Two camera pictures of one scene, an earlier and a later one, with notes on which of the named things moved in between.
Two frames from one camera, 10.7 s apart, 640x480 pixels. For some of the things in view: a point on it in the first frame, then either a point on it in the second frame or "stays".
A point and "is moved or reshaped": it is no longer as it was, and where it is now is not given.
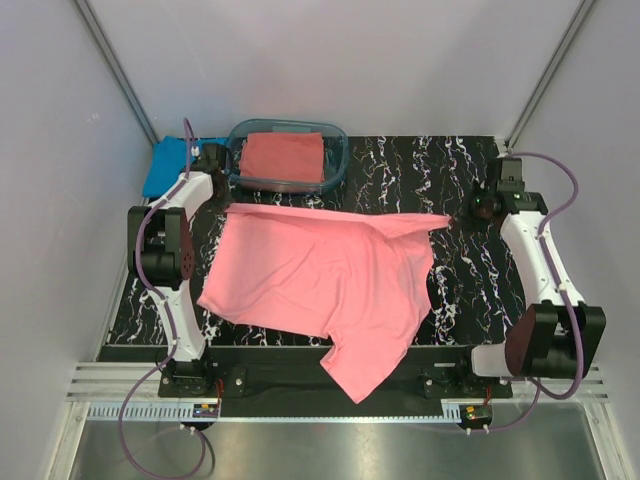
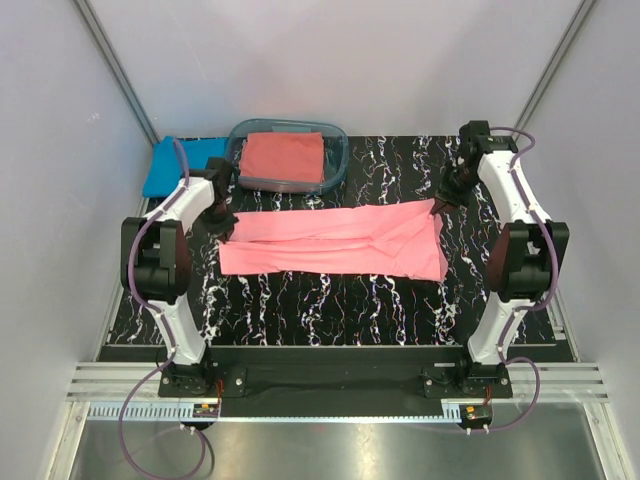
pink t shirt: (345, 276) is moved or reshaped
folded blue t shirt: (168, 159) stays
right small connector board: (476, 414) stays
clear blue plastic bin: (286, 154) stays
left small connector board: (208, 410) stays
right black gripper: (472, 195) → (444, 197)
